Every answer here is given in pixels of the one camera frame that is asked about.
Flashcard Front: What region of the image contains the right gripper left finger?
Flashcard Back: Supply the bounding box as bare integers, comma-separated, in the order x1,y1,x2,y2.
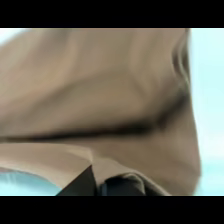
55,164,99,197

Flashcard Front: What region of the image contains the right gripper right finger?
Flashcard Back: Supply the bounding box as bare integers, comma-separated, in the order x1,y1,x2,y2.
99,173,148,197

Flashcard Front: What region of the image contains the tan shirt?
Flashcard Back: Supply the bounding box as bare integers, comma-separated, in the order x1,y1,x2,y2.
0,27,203,197

